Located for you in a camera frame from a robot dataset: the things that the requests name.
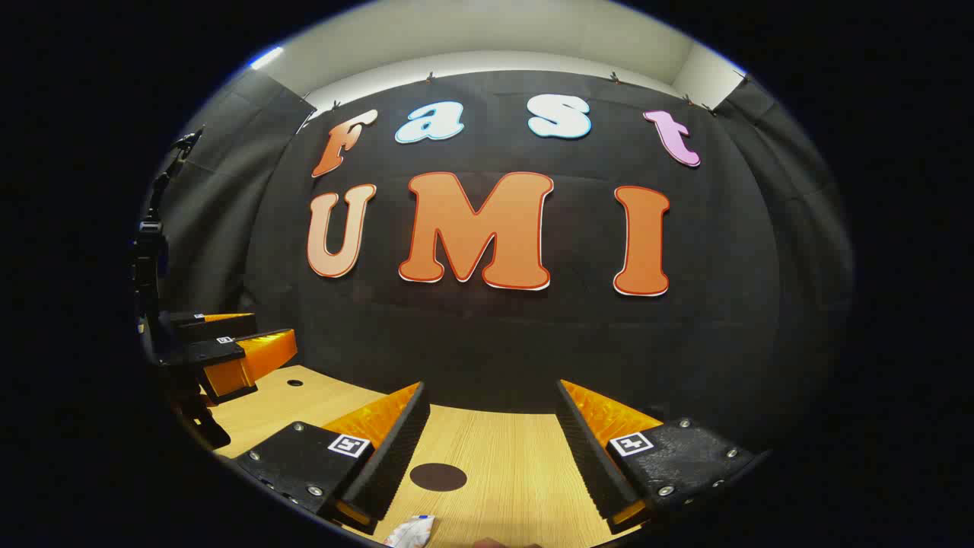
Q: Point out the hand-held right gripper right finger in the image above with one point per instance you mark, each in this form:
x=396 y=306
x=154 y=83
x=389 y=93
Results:
x=590 y=449

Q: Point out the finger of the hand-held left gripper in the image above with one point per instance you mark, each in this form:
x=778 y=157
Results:
x=243 y=365
x=213 y=329

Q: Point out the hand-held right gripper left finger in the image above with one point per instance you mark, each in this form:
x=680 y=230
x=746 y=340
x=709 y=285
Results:
x=396 y=449

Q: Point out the white toothpaste tube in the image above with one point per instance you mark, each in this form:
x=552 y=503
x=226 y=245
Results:
x=412 y=531

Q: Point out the wooden desktop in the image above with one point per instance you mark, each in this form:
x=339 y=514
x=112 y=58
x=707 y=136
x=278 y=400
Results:
x=502 y=457

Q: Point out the dark grey side curtain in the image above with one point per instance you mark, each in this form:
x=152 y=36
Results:
x=799 y=266
x=221 y=213

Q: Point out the black backdrop cloth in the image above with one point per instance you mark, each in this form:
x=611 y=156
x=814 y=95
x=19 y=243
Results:
x=533 y=342

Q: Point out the ceiling light panel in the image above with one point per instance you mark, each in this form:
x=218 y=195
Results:
x=266 y=58

